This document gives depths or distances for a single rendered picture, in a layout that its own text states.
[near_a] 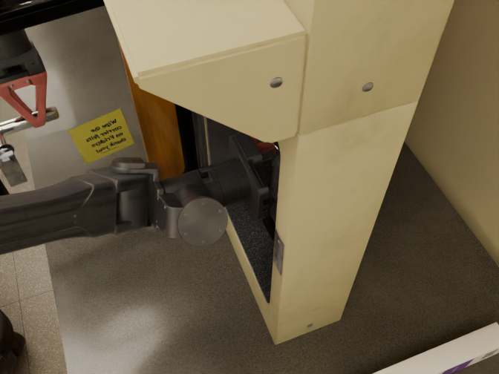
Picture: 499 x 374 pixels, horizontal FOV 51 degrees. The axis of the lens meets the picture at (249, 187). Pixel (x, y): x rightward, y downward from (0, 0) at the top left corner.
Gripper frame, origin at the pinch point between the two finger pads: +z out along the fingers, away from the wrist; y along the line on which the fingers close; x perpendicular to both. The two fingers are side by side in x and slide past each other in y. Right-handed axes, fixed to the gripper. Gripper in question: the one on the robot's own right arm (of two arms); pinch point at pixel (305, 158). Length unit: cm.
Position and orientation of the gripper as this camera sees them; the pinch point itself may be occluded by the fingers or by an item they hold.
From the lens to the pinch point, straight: 71.0
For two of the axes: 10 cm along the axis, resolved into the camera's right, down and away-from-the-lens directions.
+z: 9.2, -3.0, 2.4
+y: -3.8, -7.5, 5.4
